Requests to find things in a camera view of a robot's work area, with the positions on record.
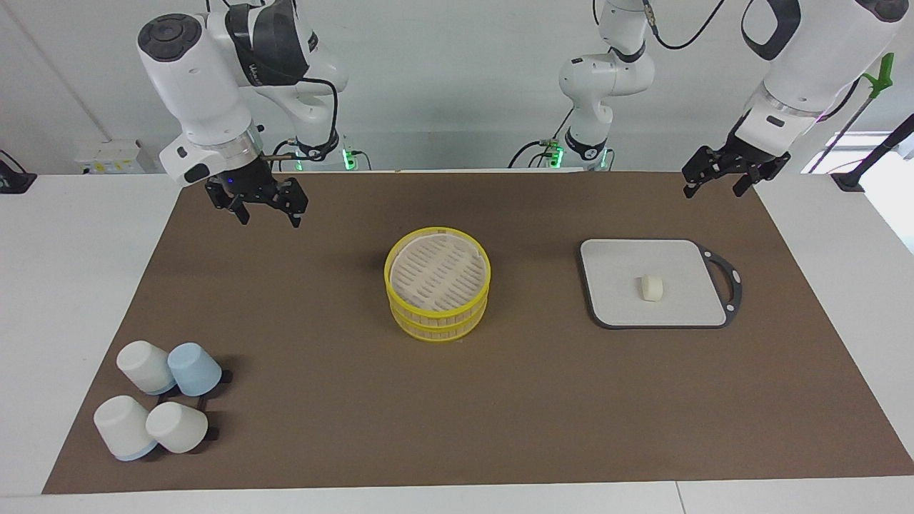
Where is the black base cable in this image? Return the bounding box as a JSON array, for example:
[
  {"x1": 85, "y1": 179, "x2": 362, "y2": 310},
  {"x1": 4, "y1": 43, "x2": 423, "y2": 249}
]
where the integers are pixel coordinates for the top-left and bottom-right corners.
[{"x1": 508, "y1": 107, "x2": 573, "y2": 170}]

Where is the grey cutting board dark rim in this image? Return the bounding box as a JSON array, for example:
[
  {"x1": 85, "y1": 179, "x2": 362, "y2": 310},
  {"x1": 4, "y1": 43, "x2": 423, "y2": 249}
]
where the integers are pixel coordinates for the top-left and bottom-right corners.
[{"x1": 580, "y1": 238, "x2": 743, "y2": 330}]

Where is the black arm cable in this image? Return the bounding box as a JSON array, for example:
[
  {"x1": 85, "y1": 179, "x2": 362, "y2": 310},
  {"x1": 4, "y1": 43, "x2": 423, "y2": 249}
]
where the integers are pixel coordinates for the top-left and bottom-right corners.
[
  {"x1": 639, "y1": 0, "x2": 725, "y2": 51},
  {"x1": 261, "y1": 76, "x2": 341, "y2": 162}
]

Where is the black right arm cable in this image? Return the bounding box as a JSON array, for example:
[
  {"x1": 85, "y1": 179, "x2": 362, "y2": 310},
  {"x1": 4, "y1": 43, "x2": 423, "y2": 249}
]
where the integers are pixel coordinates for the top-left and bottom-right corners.
[{"x1": 261, "y1": 76, "x2": 341, "y2": 162}]

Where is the black stand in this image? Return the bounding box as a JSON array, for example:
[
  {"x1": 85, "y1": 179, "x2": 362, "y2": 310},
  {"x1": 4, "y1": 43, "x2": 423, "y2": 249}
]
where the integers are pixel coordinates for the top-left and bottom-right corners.
[{"x1": 832, "y1": 114, "x2": 914, "y2": 192}]

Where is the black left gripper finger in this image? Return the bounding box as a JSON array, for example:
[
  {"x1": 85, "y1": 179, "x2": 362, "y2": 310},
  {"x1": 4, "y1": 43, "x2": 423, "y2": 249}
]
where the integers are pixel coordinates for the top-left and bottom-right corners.
[
  {"x1": 682, "y1": 146, "x2": 722, "y2": 199},
  {"x1": 733, "y1": 156, "x2": 791, "y2": 198}
]

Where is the green tipped pole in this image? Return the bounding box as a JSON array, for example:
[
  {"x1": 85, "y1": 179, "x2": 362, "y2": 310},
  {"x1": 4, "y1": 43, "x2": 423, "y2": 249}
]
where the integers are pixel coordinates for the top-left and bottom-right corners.
[{"x1": 814, "y1": 53, "x2": 897, "y2": 172}]

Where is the black cup rack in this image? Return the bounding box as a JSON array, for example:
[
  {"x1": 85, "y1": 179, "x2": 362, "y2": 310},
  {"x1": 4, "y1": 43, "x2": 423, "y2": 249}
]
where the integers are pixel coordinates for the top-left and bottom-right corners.
[{"x1": 154, "y1": 368, "x2": 233, "y2": 443}]

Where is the white wall socket box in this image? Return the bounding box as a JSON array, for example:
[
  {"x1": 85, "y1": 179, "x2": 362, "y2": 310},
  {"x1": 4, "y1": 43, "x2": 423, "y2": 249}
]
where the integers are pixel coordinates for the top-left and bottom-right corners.
[{"x1": 75, "y1": 139, "x2": 147, "y2": 176}]

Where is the brown table mat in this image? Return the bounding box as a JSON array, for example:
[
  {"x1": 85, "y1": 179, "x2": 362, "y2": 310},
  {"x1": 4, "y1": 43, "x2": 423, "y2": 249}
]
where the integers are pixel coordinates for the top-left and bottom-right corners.
[{"x1": 41, "y1": 170, "x2": 914, "y2": 495}]

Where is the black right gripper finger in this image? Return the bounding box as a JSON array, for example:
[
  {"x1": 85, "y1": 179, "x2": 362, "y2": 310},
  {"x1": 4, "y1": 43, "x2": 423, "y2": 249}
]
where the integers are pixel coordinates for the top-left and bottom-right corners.
[
  {"x1": 275, "y1": 180, "x2": 309, "y2": 229},
  {"x1": 206, "y1": 187, "x2": 251, "y2": 226}
]

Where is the light blue plastic cup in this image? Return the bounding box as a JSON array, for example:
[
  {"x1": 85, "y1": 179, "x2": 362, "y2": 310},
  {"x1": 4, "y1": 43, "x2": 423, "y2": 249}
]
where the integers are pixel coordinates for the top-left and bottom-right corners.
[{"x1": 168, "y1": 343, "x2": 223, "y2": 398}]

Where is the yellow steamer tier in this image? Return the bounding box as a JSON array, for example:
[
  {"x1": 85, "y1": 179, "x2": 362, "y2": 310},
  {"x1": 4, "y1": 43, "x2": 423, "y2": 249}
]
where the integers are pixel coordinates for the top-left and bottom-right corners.
[
  {"x1": 389, "y1": 296, "x2": 490, "y2": 343},
  {"x1": 384, "y1": 227, "x2": 491, "y2": 318}
]

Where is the white plastic cup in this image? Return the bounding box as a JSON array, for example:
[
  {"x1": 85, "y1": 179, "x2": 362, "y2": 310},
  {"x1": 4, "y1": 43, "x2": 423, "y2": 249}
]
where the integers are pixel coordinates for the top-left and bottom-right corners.
[
  {"x1": 116, "y1": 341, "x2": 176, "y2": 395},
  {"x1": 94, "y1": 395, "x2": 159, "y2": 462},
  {"x1": 146, "y1": 402, "x2": 209, "y2": 455}
]

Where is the black desk device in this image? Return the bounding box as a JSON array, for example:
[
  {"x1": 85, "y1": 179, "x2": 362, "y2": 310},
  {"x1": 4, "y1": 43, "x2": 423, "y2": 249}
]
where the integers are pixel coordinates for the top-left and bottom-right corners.
[{"x1": 0, "y1": 150, "x2": 37, "y2": 195}]

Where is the yellow steamer bottom tier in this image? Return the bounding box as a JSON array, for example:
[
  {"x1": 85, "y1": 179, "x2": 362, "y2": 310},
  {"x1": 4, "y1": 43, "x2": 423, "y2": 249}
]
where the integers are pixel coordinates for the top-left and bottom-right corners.
[{"x1": 389, "y1": 296, "x2": 490, "y2": 343}]

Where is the yellow steamer top tier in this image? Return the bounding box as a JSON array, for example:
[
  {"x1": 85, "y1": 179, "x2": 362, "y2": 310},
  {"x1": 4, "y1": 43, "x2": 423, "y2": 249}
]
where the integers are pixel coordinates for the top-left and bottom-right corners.
[{"x1": 384, "y1": 227, "x2": 491, "y2": 318}]

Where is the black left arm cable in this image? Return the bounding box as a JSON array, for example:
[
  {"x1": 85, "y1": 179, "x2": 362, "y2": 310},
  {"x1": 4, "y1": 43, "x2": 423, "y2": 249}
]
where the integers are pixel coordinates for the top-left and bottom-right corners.
[{"x1": 639, "y1": 0, "x2": 725, "y2": 51}]

